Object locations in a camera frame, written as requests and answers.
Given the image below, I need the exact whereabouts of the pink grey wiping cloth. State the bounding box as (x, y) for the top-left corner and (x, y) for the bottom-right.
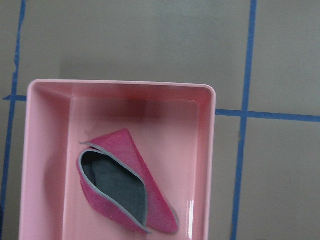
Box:
(76, 128), (179, 234)

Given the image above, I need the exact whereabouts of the pink plastic bin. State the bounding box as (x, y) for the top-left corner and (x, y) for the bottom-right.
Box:
(19, 79), (216, 240)

